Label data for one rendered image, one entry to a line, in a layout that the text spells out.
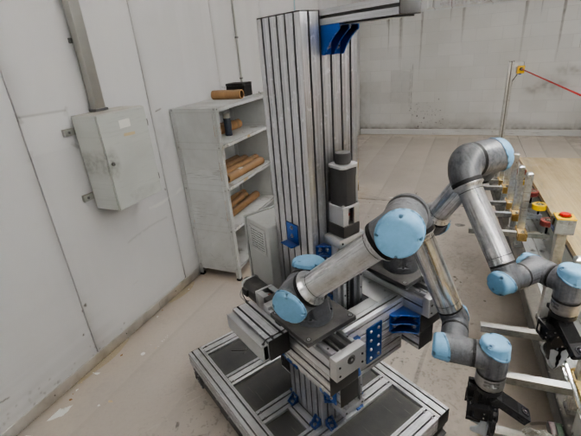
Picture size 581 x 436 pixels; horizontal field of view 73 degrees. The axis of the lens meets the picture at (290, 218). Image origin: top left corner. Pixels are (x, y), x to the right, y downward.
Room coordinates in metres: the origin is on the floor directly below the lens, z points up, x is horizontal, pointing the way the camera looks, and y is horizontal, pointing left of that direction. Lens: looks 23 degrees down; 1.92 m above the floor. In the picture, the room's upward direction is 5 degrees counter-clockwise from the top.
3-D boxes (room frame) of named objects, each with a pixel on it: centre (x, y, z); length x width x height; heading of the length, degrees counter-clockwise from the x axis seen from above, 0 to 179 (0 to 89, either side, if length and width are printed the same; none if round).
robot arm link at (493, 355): (0.80, -0.51, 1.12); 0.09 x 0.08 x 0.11; 66
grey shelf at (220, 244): (3.58, 0.52, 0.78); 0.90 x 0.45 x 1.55; 155
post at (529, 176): (2.11, -1.39, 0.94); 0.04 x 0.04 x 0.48; 68
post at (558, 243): (1.42, -1.11, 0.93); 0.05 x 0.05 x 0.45; 68
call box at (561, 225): (1.42, -1.11, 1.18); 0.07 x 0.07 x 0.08; 68
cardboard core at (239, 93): (3.68, 0.48, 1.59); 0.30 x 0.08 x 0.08; 65
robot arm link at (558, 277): (0.95, -0.80, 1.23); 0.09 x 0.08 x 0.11; 22
